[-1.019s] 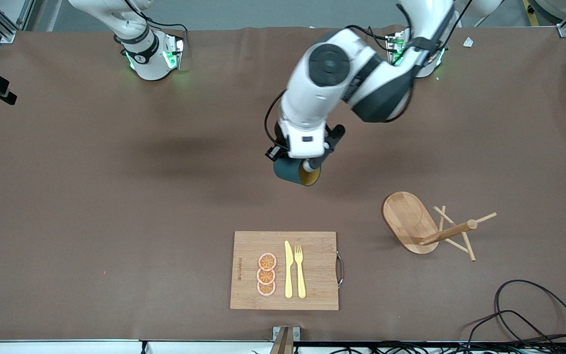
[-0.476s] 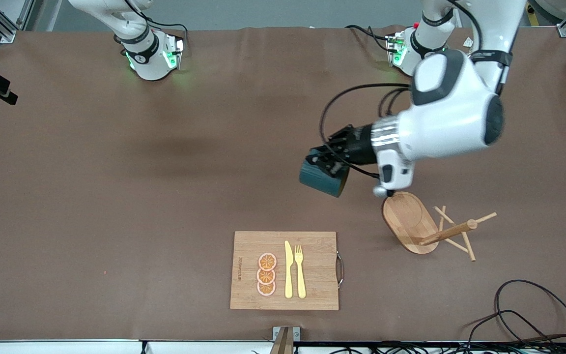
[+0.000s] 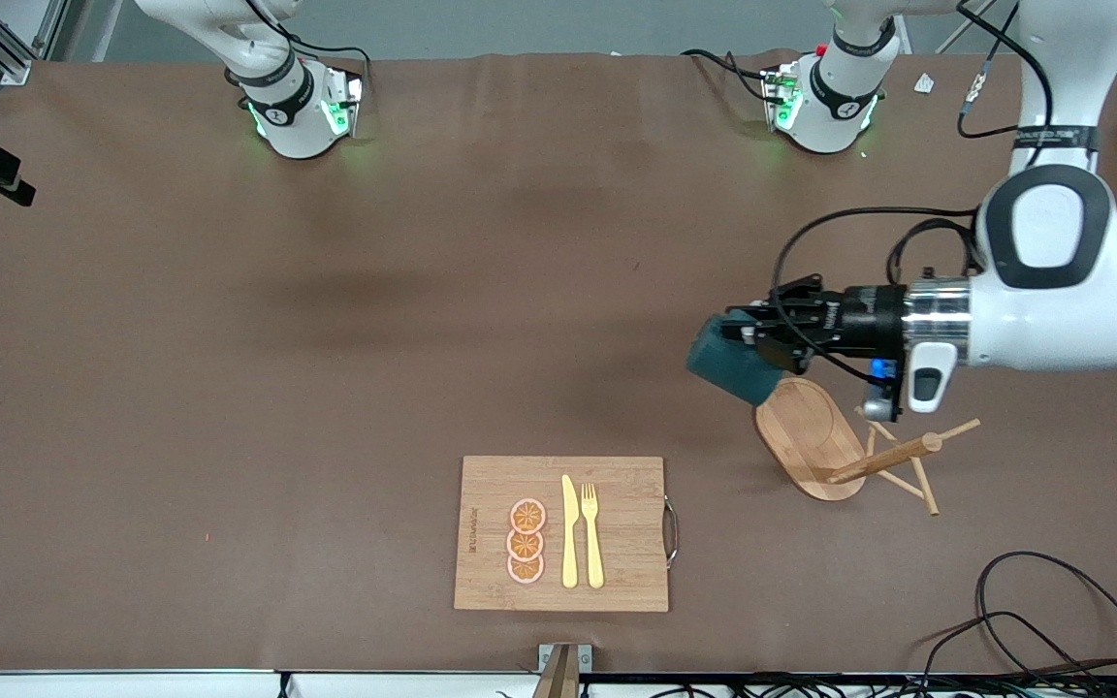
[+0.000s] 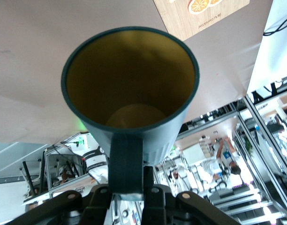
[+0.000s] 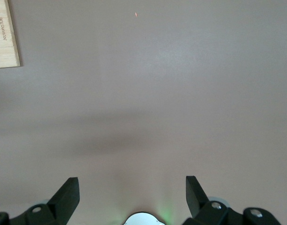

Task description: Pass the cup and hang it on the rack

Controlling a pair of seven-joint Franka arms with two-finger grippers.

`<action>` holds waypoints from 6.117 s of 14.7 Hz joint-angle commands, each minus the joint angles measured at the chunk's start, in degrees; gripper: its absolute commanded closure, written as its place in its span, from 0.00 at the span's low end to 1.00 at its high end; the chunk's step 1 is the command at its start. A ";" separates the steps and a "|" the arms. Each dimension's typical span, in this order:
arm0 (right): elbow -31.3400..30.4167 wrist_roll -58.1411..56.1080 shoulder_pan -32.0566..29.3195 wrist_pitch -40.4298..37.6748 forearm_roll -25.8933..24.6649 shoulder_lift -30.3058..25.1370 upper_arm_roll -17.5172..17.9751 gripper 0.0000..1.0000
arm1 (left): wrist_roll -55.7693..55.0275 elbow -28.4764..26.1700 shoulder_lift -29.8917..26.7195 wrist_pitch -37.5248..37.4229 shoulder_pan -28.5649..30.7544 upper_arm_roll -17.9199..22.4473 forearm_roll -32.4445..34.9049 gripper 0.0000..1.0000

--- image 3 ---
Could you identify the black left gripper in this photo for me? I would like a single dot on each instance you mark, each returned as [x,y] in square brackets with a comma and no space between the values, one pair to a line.
[867,319]

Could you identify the teal ribbed cup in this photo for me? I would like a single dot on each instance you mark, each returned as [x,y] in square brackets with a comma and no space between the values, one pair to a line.
[723,373]

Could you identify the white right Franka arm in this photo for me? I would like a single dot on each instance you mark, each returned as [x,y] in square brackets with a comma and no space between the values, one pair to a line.
[297,116]

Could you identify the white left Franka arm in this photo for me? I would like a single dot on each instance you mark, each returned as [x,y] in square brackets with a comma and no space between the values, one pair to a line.
[1053,310]

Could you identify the wooden cup rack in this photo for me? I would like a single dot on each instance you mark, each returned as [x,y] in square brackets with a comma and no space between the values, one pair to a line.
[801,436]

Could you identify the bamboo cutting board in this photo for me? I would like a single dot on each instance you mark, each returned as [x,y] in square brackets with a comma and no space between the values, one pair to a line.
[631,543]

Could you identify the yellow plastic fork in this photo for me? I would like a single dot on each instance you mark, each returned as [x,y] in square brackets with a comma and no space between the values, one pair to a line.
[594,553]

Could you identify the yellow plastic knife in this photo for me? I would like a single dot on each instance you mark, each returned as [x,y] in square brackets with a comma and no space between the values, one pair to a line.
[569,543]

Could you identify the orange slice toy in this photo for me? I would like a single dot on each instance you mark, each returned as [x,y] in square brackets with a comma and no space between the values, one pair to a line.
[527,516]
[526,569]
[525,545]

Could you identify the white paper scrap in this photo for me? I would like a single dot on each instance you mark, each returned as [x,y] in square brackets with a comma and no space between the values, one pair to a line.
[924,83]

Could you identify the metal table edge bracket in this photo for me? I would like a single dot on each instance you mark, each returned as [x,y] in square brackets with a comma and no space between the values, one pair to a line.
[583,659]

